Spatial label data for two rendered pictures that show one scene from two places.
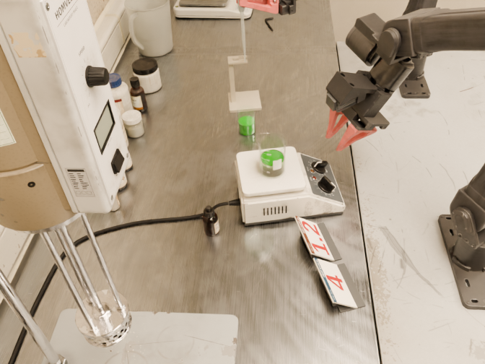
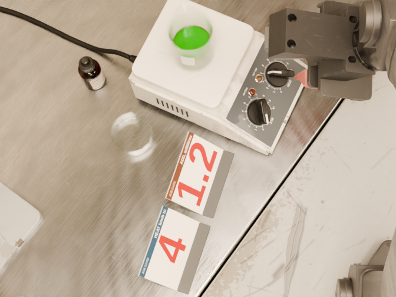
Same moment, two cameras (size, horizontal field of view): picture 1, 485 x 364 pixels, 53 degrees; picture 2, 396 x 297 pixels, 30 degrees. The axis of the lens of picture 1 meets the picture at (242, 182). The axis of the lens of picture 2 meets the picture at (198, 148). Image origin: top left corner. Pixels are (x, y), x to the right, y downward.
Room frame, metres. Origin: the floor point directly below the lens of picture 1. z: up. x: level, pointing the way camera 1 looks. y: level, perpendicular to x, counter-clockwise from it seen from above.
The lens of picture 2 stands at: (0.38, -0.29, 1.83)
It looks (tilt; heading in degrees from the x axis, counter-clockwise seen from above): 73 degrees down; 40
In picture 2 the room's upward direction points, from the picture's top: 11 degrees counter-clockwise
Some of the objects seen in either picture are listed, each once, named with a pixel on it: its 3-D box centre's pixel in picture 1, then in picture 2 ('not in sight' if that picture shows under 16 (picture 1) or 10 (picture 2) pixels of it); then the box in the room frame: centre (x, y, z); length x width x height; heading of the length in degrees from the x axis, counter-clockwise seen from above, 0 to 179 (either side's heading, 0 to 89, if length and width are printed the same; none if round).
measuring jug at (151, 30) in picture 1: (149, 27); not in sight; (1.33, 0.24, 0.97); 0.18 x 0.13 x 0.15; 157
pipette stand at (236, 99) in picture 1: (243, 81); not in sight; (1.03, -0.02, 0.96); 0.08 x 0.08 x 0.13; 2
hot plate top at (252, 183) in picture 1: (270, 170); (193, 50); (0.68, -0.05, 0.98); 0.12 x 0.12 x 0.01; 4
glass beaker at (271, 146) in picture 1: (271, 154); (191, 39); (0.68, -0.06, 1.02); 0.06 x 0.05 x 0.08; 46
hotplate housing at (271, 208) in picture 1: (283, 185); (213, 72); (0.68, -0.08, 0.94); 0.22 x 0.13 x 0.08; 94
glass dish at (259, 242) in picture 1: (258, 242); (132, 134); (0.57, -0.02, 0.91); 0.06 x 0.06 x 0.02
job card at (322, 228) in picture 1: (317, 237); (200, 175); (0.56, -0.13, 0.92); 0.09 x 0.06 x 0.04; 12
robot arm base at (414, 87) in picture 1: (412, 63); not in sight; (1.10, -0.46, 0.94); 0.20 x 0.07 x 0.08; 173
